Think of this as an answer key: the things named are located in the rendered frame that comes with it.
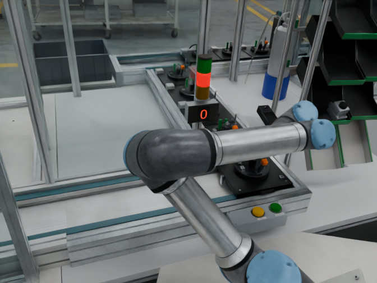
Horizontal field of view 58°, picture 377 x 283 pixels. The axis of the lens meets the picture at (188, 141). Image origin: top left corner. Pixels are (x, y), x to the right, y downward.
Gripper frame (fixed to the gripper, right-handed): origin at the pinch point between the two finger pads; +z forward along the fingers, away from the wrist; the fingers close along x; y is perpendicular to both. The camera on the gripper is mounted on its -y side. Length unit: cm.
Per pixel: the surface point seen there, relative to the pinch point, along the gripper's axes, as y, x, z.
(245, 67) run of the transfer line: -78, 56, 89
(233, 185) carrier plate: 14.4, -11.3, 5.5
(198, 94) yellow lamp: -18.6, -21.0, -7.6
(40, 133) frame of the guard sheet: -14, -76, 2
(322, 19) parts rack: -30.1, 19.0, -32.2
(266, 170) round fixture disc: 11.2, 4.0, 5.6
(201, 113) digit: -13.1, -20.1, -2.7
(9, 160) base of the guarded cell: -21, -96, 48
